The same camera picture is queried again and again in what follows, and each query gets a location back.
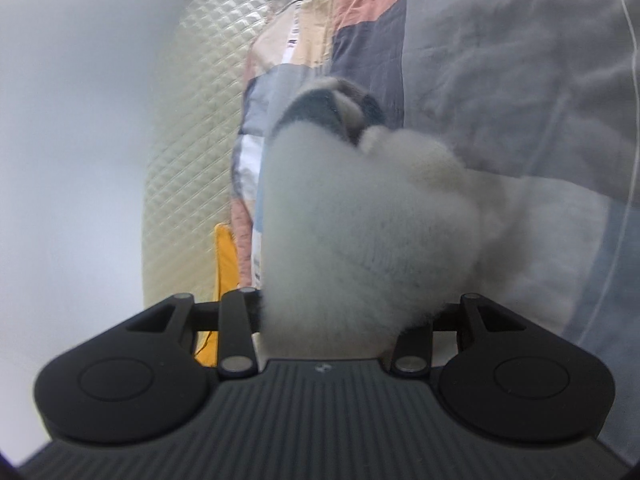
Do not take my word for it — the fluffy striped cream sweater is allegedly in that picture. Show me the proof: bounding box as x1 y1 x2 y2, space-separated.
257 76 506 361

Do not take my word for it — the patchwork quilt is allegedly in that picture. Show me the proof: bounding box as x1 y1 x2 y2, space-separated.
230 0 640 461

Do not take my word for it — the yellow pillow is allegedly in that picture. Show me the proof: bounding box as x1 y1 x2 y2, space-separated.
195 222 238 368

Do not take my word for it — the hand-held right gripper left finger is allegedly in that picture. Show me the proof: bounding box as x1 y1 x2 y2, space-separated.
125 287 263 377

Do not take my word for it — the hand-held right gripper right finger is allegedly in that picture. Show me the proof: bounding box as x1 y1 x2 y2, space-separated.
390 292 526 376

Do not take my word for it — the cream quilted headboard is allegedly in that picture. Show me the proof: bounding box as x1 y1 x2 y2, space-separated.
141 0 301 306

